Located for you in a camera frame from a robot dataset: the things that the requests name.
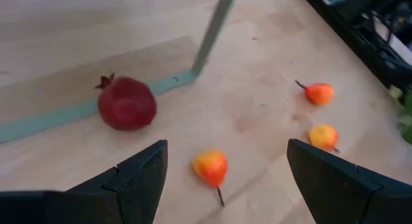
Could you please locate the bright red pomegranate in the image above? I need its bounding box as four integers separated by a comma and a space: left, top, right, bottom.
94, 72, 158, 132

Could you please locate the green perforated metal riser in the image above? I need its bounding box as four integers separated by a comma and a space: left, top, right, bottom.
0, 0, 239, 144

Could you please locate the green leafy plant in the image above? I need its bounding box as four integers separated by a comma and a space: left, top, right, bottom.
388, 85, 412, 146

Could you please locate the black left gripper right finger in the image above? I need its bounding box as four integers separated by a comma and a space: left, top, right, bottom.
286, 138, 412, 224

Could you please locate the small orange pear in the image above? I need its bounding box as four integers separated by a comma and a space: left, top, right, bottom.
308, 123, 341, 153
192, 149, 229, 207
295, 79, 335, 106

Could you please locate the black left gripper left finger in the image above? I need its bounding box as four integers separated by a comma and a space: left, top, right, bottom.
0, 139, 169, 224

